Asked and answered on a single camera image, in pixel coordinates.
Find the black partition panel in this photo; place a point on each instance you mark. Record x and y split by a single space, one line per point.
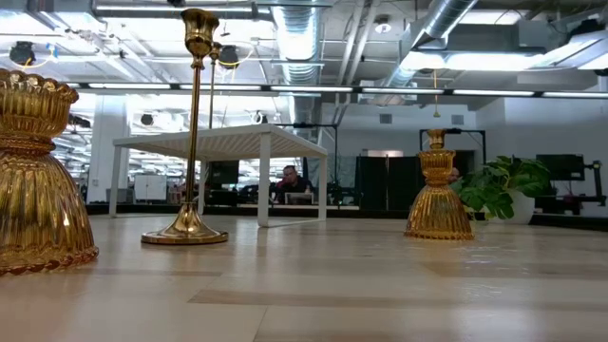
380 183

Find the medium brass candlestick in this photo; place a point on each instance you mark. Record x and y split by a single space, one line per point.
186 228

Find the person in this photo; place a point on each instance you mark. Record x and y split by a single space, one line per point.
290 183
454 176

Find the silver ceiling air duct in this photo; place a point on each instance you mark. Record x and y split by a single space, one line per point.
442 19
297 47

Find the black aluminium rig frame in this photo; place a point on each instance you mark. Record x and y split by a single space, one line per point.
370 214

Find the white perforated metal shelf riser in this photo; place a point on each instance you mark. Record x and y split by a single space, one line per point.
228 142

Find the green potted plant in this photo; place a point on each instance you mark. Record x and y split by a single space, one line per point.
499 185

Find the black ceiling camera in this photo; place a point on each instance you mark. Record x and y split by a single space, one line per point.
229 56
21 52

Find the grey laptop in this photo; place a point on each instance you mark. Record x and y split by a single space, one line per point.
299 198

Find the amber ribbed glass candle holder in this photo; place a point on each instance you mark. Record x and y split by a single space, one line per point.
33 190
438 209

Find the tall brass candlestick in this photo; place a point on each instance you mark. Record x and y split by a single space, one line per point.
216 50

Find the black computer monitor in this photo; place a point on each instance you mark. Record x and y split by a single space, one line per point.
560 166
223 172

